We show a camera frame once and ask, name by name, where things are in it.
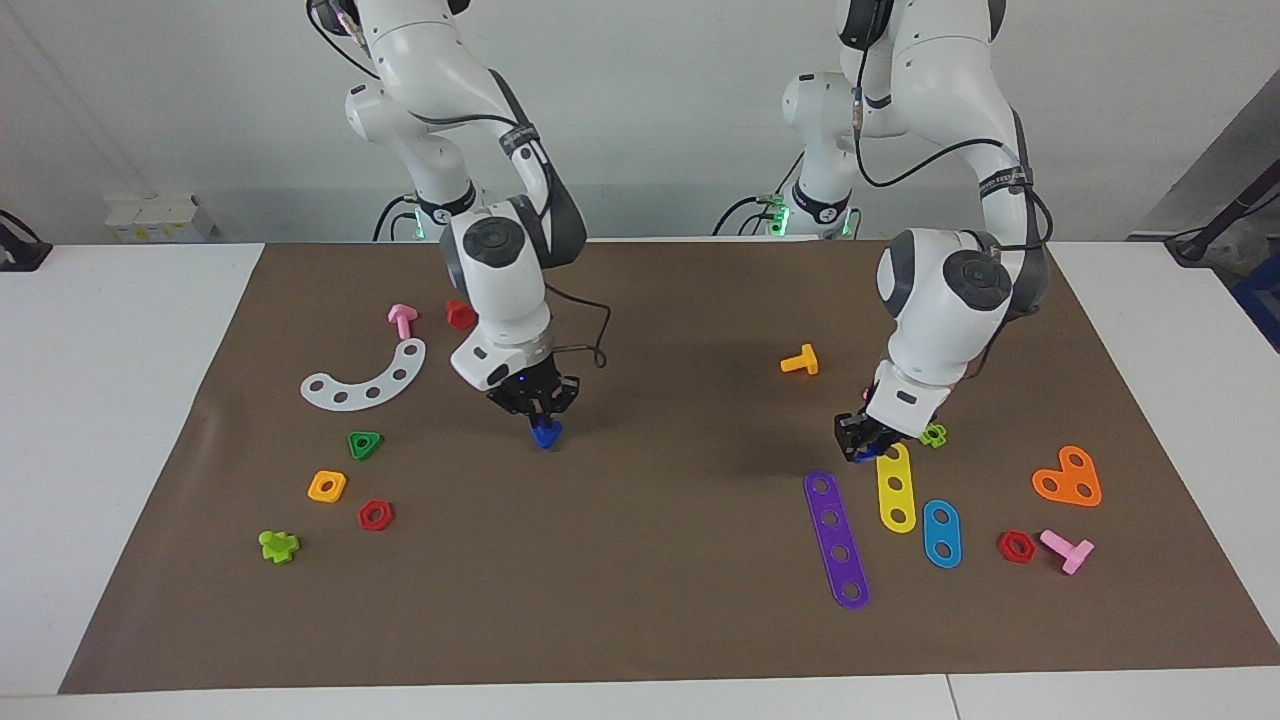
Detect yellow three-hole strip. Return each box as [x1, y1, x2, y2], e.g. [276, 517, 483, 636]
[877, 443, 917, 534]

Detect purple four-hole strip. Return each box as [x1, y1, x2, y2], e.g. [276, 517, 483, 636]
[803, 470, 871, 611]

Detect blue two-hole strip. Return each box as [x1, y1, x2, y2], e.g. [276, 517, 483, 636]
[921, 499, 963, 570]

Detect white curved five-hole strip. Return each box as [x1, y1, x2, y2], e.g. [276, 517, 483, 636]
[300, 338, 427, 413]

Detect brown table mat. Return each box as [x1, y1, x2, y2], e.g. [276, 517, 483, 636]
[58, 240, 1280, 696]

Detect black stand pole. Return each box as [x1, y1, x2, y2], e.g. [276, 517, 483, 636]
[1165, 170, 1280, 266]

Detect blue crate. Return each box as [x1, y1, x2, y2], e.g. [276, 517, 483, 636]
[1232, 250, 1280, 353]

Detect white power strip box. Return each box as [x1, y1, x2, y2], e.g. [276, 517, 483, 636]
[105, 195, 216, 243]

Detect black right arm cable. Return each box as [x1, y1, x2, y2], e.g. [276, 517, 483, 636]
[305, 0, 613, 369]

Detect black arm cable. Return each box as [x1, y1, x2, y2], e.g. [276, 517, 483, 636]
[850, 0, 1053, 301]
[305, 0, 613, 369]

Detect orange angle bracket plate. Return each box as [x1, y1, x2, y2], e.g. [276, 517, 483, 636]
[1031, 445, 1103, 508]

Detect black base cable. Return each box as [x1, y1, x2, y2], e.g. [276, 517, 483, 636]
[712, 193, 793, 238]
[373, 193, 417, 243]

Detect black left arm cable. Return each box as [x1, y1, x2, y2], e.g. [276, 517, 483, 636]
[850, 0, 1053, 301]

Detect black clamp mount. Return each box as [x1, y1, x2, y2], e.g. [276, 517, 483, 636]
[0, 210, 53, 273]

